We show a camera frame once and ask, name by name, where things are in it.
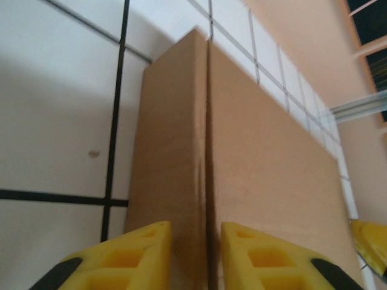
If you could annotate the aluminium frame post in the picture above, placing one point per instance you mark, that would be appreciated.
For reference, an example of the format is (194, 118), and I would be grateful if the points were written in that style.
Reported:
(356, 107)

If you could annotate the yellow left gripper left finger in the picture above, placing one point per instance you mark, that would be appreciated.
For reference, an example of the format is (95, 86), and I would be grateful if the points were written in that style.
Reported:
(121, 266)

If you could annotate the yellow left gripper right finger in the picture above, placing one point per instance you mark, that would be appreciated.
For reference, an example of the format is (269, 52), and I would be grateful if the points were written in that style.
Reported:
(272, 266)

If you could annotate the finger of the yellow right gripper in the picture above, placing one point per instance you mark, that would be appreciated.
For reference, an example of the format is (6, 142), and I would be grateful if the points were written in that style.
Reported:
(373, 241)

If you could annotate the brown cardboard paper box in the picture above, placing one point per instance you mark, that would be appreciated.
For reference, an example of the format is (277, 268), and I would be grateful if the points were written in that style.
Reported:
(257, 151)

